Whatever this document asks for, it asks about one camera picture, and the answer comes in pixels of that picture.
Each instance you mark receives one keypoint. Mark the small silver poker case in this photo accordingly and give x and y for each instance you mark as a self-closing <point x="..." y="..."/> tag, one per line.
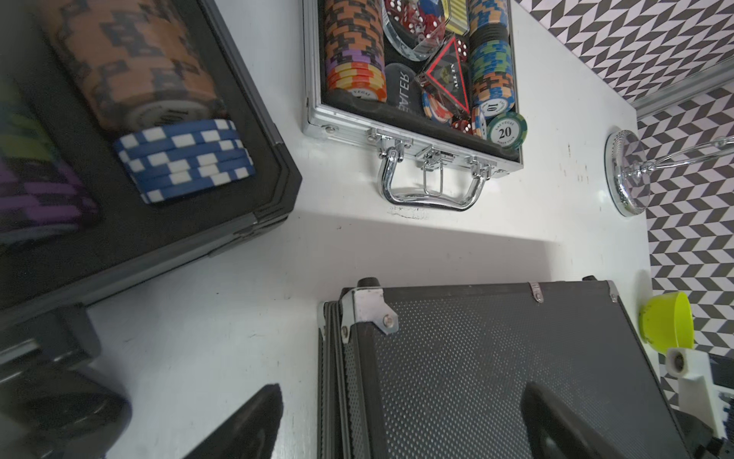
<point x="431" y="85"/>

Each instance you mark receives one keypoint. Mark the black textured poker case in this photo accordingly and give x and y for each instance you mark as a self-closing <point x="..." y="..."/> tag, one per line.
<point x="439" y="371"/>

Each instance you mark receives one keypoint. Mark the large black poker case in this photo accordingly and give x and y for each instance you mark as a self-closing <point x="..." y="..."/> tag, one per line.
<point x="133" y="142"/>

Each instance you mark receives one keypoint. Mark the chrome glass holder stand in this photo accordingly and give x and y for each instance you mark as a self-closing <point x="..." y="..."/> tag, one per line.
<point x="629" y="172"/>

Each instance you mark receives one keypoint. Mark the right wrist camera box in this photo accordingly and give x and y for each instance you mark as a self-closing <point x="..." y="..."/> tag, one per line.
<point x="705" y="387"/>

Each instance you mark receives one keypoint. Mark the lime green plastic bowl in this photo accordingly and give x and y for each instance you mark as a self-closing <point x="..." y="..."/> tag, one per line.
<point x="666" y="322"/>

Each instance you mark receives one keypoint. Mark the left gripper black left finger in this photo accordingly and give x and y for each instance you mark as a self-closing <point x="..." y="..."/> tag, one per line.
<point x="251" y="431"/>

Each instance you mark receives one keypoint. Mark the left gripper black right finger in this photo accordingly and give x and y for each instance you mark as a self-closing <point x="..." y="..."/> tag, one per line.
<point x="555" y="431"/>

